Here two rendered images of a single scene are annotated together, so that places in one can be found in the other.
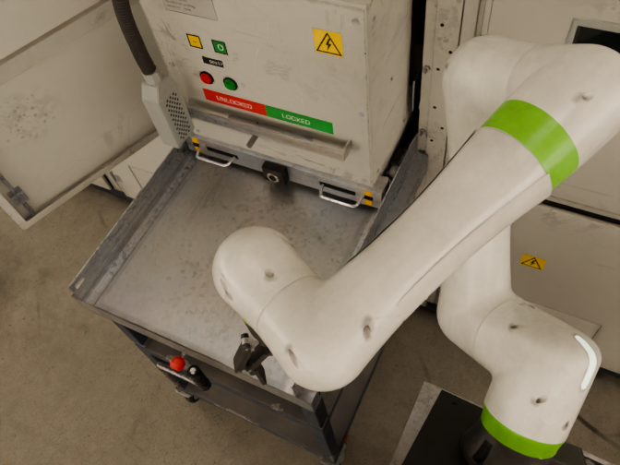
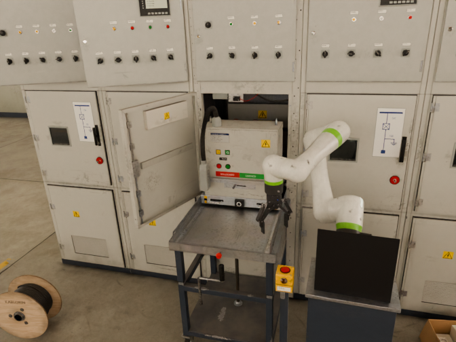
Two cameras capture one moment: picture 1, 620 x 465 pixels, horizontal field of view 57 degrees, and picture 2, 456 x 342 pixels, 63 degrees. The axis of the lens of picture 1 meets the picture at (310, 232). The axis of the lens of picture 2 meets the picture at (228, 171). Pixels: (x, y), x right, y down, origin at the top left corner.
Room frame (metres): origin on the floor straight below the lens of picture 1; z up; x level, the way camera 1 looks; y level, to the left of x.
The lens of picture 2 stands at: (-1.14, 0.85, 2.01)
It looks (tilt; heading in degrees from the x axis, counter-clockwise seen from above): 22 degrees down; 340
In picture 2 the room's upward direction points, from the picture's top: 2 degrees counter-clockwise
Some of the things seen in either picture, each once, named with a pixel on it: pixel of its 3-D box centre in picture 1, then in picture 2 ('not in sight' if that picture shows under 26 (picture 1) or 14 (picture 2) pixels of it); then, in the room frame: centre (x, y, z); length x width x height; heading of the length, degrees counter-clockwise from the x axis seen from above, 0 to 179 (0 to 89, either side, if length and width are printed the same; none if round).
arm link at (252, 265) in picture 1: (262, 279); (275, 168); (0.37, 0.07, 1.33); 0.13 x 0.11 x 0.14; 29
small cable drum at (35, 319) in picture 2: not in sight; (27, 306); (1.32, 1.51, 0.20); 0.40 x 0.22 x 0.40; 64
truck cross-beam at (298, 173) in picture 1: (282, 162); (240, 200); (0.93, 0.03, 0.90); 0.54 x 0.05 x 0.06; 54
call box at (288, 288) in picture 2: not in sight; (284, 278); (0.15, 0.12, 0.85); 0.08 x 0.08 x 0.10; 54
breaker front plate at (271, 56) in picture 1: (259, 89); (239, 165); (0.92, 0.04, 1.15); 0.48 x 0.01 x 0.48; 54
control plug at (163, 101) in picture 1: (168, 108); (205, 176); (0.98, 0.25, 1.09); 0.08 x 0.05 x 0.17; 144
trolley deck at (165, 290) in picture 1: (258, 229); (235, 222); (0.80, 0.12, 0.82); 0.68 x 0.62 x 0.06; 144
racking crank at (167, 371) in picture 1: (186, 380); (211, 285); (0.55, 0.38, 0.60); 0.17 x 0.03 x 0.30; 55
